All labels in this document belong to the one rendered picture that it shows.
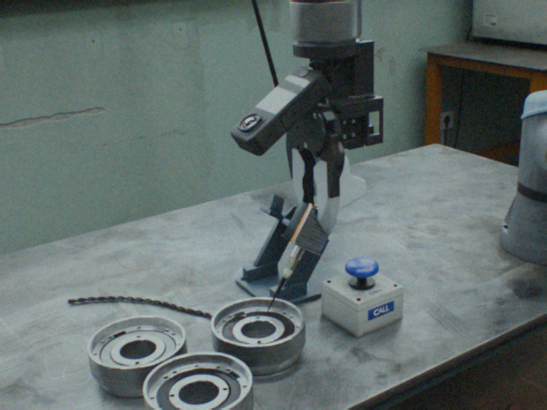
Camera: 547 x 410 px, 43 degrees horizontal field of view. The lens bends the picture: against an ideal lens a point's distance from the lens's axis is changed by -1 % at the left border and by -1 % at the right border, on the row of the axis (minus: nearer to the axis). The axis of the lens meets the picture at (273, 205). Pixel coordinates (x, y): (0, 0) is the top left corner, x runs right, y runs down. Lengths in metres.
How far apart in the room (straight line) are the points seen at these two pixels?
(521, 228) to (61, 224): 1.70
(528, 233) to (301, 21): 0.47
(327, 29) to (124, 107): 1.71
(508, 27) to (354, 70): 2.27
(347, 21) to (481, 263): 0.44
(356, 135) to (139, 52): 1.66
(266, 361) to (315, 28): 0.35
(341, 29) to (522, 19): 2.27
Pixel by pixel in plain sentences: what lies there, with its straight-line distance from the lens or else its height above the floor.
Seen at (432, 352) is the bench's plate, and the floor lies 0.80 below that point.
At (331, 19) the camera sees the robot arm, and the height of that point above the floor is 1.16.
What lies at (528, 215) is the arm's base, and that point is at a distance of 1.02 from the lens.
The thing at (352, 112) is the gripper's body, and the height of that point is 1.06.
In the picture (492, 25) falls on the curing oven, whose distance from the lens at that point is 3.06.
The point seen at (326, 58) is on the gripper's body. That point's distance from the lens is 0.74.
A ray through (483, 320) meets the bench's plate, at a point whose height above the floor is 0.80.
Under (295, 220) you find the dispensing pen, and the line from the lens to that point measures 0.79.
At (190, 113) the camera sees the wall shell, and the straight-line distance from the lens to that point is 2.48.
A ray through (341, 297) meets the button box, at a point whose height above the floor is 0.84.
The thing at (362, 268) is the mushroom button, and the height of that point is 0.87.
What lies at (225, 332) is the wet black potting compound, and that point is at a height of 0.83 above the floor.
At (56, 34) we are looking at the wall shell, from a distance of 2.28.
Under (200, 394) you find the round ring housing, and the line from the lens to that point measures 0.72.
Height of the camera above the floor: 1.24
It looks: 21 degrees down
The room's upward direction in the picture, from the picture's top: 3 degrees counter-clockwise
